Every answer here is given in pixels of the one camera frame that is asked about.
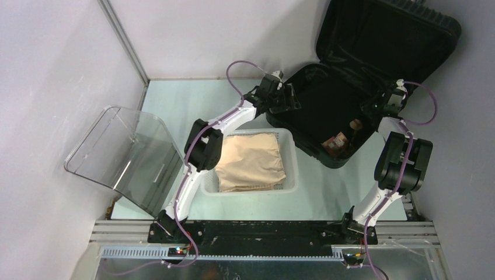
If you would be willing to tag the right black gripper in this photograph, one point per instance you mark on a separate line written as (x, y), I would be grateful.
(366, 107)

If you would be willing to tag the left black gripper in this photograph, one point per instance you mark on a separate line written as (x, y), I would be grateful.
(286, 102)

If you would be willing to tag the black ribbed hard-shell suitcase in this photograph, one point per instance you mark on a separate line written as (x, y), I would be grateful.
(362, 48)

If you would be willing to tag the beige cloth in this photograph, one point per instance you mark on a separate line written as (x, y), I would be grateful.
(250, 163)

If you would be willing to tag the white perforated plastic basket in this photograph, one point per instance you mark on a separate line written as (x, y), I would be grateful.
(210, 182)

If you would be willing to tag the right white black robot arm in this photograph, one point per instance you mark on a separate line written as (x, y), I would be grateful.
(400, 169)

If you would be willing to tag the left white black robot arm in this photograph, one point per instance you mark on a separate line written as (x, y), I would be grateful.
(204, 145)

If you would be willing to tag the round wooden brush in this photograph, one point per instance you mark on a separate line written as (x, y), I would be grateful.
(356, 125)

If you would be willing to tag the clear acrylic bin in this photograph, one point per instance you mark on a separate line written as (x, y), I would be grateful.
(130, 152)

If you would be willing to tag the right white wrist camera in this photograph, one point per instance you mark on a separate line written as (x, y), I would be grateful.
(398, 94)

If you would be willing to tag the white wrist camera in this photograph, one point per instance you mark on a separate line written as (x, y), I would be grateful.
(398, 94)
(278, 75)

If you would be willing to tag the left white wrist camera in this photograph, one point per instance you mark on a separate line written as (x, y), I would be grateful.
(278, 75)

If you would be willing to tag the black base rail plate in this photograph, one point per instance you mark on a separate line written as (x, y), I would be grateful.
(259, 238)

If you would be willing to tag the aluminium frame rail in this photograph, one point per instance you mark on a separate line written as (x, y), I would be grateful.
(128, 239)

